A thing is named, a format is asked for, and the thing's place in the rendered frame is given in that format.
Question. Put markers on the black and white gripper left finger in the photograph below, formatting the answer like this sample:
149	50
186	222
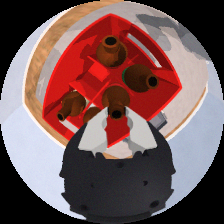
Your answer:
88	140

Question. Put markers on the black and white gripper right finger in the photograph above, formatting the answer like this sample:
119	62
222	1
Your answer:
146	138

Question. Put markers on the red crate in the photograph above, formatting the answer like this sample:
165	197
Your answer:
76	68

